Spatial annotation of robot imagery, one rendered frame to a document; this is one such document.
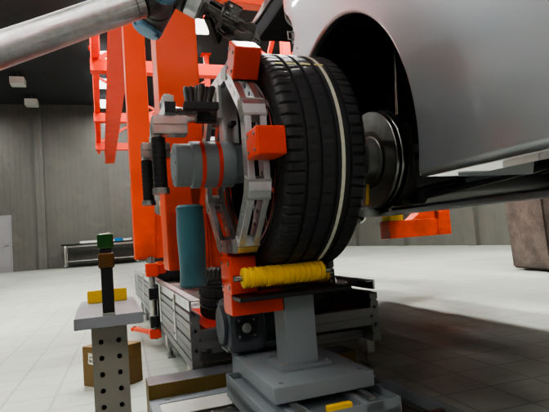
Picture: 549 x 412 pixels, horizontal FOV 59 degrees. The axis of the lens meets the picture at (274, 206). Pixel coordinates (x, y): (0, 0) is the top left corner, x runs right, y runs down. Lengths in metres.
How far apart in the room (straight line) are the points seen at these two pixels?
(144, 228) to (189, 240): 2.26
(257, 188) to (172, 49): 0.92
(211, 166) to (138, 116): 2.52
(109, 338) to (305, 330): 0.58
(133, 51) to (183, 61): 2.09
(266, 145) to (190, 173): 0.33
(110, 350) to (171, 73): 1.03
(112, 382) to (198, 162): 0.69
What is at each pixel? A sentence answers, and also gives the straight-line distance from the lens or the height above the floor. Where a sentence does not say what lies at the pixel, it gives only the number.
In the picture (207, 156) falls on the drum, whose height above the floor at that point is 0.86.
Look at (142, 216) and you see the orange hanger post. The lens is 3.77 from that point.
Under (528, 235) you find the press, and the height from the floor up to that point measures 0.42.
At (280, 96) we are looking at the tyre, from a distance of 1.25.
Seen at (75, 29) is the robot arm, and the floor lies 1.18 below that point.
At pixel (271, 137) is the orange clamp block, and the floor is 0.85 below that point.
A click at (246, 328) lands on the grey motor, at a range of 1.70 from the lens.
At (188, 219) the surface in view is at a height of 0.69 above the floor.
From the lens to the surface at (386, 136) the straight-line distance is 1.56.
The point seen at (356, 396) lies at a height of 0.17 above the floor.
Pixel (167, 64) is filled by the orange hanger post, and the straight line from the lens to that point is 1.96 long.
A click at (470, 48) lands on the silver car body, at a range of 1.14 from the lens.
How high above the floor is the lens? 0.62
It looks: 4 degrees up
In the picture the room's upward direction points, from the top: 4 degrees counter-clockwise
